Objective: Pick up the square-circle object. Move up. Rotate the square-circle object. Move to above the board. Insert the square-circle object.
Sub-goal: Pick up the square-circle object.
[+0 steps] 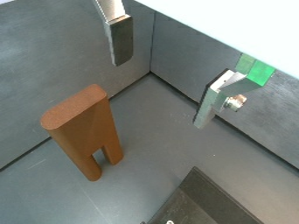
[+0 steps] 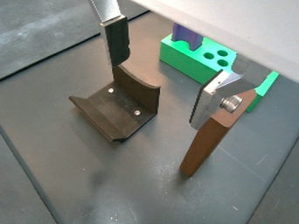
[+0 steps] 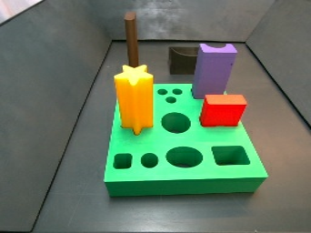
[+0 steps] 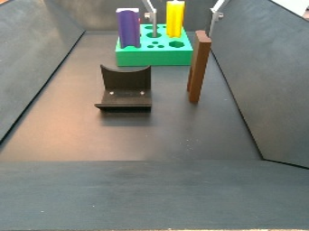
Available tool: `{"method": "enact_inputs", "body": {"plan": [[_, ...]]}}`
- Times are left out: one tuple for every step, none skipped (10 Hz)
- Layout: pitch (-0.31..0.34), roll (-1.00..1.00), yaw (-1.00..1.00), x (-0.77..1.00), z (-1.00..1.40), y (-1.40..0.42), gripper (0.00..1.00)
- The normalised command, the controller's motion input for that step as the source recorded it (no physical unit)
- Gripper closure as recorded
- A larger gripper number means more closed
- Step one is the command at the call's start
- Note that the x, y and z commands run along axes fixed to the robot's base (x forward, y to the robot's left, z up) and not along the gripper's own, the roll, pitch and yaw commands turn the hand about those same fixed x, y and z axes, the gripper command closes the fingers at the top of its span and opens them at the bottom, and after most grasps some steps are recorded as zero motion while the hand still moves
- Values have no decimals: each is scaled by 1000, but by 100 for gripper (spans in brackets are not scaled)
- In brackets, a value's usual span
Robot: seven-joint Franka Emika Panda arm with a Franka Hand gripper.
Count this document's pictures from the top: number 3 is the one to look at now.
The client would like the brown square-circle block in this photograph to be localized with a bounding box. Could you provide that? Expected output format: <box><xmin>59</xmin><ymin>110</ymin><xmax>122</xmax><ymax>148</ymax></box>
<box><xmin>125</xmin><ymin>12</ymin><xmax>139</xmax><ymax>67</ymax></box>

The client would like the green shape-sorter board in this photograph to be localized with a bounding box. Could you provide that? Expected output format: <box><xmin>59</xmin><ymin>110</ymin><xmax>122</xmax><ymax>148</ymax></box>
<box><xmin>105</xmin><ymin>84</ymin><xmax>268</xmax><ymax>197</ymax></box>

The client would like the red square block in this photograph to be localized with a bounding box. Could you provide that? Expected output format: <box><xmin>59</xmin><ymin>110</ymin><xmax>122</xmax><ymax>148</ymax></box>
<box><xmin>200</xmin><ymin>95</ymin><xmax>249</xmax><ymax>127</ymax></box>

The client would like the yellow star-shaped block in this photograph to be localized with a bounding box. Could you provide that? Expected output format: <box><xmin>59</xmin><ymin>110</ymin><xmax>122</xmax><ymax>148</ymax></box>
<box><xmin>115</xmin><ymin>65</ymin><xmax>154</xmax><ymax>135</ymax></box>

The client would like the purple notched block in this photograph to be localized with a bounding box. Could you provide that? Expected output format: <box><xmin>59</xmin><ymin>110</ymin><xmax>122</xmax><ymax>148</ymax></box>
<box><xmin>193</xmin><ymin>44</ymin><xmax>237</xmax><ymax>99</ymax></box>

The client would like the black curved bracket stand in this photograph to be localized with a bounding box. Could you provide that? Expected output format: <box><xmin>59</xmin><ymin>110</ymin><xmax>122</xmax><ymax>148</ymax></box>
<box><xmin>170</xmin><ymin>46</ymin><xmax>198</xmax><ymax>75</ymax></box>

